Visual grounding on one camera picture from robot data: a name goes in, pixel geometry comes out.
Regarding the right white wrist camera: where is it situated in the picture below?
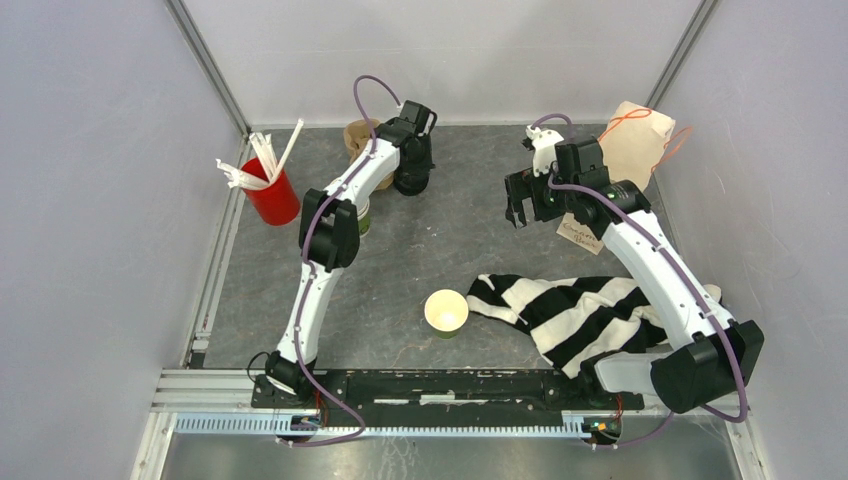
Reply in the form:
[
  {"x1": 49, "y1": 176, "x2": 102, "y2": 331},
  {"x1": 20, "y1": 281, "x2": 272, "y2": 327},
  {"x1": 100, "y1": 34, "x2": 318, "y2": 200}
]
[{"x1": 523, "y1": 125, "x2": 565, "y2": 177}]

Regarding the red plastic cup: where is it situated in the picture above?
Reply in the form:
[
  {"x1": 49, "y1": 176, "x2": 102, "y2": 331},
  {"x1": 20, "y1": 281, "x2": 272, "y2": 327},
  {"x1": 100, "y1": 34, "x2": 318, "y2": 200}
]
[{"x1": 244, "y1": 171, "x2": 301, "y2": 226}]

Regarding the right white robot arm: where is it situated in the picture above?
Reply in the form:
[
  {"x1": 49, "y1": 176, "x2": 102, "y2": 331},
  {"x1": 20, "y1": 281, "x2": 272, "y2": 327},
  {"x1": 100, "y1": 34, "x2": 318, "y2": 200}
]
[{"x1": 504, "y1": 130, "x2": 764, "y2": 423}]

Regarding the white wrapped straws bundle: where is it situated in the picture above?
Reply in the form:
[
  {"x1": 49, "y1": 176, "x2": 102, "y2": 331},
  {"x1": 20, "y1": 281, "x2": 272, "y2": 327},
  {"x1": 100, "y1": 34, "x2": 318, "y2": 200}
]
[{"x1": 216, "y1": 119, "x2": 304, "y2": 191}]

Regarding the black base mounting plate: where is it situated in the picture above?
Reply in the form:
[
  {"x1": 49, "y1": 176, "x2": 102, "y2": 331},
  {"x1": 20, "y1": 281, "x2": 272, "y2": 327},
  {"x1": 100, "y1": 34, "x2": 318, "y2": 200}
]
[{"x1": 248, "y1": 369, "x2": 645, "y2": 429}]

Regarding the green paper coffee cup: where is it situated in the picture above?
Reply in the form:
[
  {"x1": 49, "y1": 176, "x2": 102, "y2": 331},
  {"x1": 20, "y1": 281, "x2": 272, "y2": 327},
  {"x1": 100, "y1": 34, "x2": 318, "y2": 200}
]
[{"x1": 424, "y1": 289, "x2": 469, "y2": 339}]

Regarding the stack of paper cups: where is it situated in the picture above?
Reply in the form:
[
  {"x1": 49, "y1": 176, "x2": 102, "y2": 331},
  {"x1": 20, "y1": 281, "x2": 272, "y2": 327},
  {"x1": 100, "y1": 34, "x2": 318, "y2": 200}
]
[{"x1": 357, "y1": 199, "x2": 371, "y2": 237}]

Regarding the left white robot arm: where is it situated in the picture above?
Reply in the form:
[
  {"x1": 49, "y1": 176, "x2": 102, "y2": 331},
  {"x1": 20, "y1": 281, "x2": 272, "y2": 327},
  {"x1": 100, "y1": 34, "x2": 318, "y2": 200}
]
[{"x1": 265, "y1": 113, "x2": 437, "y2": 408}]

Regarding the brown cardboard cup carrier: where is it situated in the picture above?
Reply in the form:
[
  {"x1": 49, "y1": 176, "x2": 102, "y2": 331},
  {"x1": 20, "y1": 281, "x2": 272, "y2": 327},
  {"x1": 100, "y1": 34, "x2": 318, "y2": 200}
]
[{"x1": 343, "y1": 118, "x2": 381, "y2": 164}]

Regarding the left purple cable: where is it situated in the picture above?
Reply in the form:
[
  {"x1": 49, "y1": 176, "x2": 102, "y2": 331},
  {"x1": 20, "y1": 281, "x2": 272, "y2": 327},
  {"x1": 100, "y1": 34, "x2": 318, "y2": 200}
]
[{"x1": 276, "y1": 74, "x2": 403, "y2": 448}]

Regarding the black white striped cloth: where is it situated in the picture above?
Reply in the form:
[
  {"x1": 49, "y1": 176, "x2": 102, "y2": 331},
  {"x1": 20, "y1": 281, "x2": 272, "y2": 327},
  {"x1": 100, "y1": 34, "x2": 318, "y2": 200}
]
[{"x1": 464, "y1": 272, "x2": 723, "y2": 380}]

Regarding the aluminium frame rail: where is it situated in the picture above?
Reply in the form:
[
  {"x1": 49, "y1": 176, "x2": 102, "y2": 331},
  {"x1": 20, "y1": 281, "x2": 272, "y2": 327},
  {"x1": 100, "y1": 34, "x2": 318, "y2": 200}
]
[{"x1": 129, "y1": 368, "x2": 763, "y2": 480}]

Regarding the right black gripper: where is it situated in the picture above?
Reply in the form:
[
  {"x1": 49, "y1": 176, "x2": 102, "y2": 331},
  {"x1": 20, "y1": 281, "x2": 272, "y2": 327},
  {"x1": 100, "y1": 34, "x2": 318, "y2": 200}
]
[{"x1": 505, "y1": 161, "x2": 578, "y2": 228}]

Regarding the brown paper bag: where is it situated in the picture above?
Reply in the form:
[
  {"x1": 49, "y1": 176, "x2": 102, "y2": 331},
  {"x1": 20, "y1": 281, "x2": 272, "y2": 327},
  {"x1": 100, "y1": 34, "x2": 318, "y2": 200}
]
[{"x1": 555, "y1": 100, "x2": 694, "y2": 256}]

